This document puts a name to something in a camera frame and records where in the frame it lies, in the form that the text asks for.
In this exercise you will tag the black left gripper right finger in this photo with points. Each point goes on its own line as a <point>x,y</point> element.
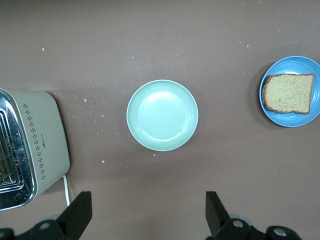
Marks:
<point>217,220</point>

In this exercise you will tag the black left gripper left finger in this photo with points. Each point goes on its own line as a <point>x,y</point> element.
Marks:
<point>75,220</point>

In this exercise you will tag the brown bread slice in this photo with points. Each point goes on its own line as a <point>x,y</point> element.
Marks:
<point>290,93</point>

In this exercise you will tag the light green plate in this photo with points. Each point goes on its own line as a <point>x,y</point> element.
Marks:
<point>162,115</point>

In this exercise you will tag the blue plate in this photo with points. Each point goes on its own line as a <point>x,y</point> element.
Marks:
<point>287,120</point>

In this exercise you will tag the beige chrome toaster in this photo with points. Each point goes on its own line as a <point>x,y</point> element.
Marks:
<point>47,140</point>

